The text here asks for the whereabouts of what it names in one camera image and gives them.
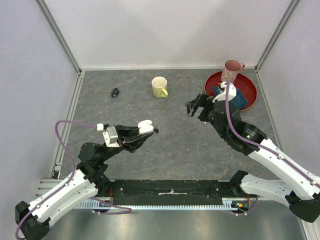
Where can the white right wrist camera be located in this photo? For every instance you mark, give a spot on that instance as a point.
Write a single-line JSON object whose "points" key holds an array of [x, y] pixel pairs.
{"points": [[225, 85]]}

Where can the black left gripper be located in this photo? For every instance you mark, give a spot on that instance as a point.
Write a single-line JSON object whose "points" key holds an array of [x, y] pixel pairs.
{"points": [[129, 138]]}

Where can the black clip object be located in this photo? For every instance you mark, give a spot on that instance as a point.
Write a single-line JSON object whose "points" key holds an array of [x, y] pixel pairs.
{"points": [[115, 92]]}

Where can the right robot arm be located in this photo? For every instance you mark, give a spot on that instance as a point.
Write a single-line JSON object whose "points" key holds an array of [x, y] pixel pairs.
{"points": [[301, 189]]}

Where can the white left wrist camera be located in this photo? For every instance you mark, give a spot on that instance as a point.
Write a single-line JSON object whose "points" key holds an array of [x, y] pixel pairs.
{"points": [[110, 135]]}

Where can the red round tray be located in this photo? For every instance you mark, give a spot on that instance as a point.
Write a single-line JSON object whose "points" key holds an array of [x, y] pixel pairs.
{"points": [[242, 82]]}

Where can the yellow-green ceramic mug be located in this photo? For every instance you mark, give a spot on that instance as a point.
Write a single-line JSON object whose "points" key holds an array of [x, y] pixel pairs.
{"points": [[159, 87]]}

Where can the left aluminium frame post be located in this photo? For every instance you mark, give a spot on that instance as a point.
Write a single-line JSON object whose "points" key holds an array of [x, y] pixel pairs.
{"points": [[42, 5]]}

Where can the right aluminium frame post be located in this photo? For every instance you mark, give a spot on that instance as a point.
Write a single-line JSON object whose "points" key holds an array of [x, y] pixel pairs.
{"points": [[277, 33]]}

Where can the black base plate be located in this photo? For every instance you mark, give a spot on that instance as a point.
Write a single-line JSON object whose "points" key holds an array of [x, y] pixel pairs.
{"points": [[170, 192]]}

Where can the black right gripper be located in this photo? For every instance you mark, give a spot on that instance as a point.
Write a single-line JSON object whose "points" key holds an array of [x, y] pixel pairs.
{"points": [[202, 100]]}

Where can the aluminium frame post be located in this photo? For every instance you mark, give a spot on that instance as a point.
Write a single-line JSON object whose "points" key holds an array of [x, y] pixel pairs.
{"points": [[277, 33], [42, 5]]}

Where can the pink patterned mug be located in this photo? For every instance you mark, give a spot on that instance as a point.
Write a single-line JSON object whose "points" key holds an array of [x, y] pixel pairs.
{"points": [[231, 70]]}

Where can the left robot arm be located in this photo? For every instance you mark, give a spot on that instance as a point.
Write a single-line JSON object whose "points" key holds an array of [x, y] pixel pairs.
{"points": [[87, 179]]}

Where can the white earbud charging case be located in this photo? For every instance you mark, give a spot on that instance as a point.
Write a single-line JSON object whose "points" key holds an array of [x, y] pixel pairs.
{"points": [[145, 126]]}

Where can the light blue cable duct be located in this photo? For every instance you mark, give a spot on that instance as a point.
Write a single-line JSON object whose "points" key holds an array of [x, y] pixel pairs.
{"points": [[226, 205]]}

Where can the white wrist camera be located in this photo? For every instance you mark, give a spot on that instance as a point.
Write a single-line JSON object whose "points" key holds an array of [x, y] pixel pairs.
{"points": [[225, 85], [110, 135]]}

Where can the blue leaf-shaped dish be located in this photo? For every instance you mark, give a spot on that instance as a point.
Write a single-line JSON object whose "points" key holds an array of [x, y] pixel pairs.
{"points": [[237, 100]]}

